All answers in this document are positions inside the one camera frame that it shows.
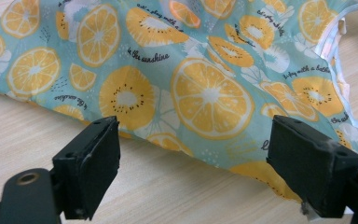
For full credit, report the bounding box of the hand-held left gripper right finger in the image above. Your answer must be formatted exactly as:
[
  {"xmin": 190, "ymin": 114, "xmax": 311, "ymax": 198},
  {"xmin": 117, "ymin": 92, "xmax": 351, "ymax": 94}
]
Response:
[{"xmin": 266, "ymin": 114, "xmax": 358, "ymax": 219}]

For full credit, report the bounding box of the citrus print fabric bag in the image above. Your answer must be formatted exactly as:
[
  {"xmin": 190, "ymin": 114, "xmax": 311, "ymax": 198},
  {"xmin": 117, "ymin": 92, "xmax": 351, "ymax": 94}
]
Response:
[{"xmin": 0, "ymin": 0, "xmax": 358, "ymax": 203}]

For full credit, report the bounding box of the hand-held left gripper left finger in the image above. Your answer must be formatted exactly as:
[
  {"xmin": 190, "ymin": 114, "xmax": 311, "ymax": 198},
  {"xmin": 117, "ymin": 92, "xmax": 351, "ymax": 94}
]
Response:
[{"xmin": 52, "ymin": 116, "xmax": 121, "ymax": 220}]

